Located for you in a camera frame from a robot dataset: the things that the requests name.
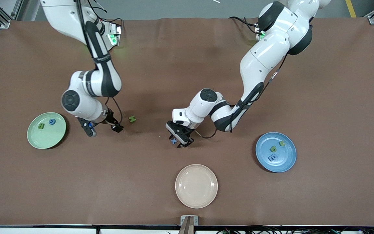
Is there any black base power cable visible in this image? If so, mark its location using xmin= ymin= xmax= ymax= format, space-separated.
xmin=229 ymin=16 xmax=260 ymax=34
xmin=101 ymin=15 xmax=124 ymax=33

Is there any blue plate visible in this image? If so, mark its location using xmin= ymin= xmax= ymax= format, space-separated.
xmin=256 ymin=132 xmax=297 ymax=173

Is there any brown table mat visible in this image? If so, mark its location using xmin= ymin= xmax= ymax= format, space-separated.
xmin=0 ymin=17 xmax=374 ymax=227

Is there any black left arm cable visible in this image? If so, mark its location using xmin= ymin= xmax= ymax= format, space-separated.
xmin=193 ymin=52 xmax=290 ymax=139

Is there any yellow floor tape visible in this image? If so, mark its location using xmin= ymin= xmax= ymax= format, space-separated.
xmin=345 ymin=0 xmax=357 ymax=18

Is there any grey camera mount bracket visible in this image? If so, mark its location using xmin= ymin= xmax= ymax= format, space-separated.
xmin=178 ymin=215 xmax=199 ymax=234

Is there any beige plate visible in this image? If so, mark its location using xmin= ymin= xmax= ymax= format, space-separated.
xmin=175 ymin=164 xmax=218 ymax=209

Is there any light green plate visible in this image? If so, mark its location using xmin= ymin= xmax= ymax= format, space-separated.
xmin=27 ymin=112 xmax=67 ymax=150

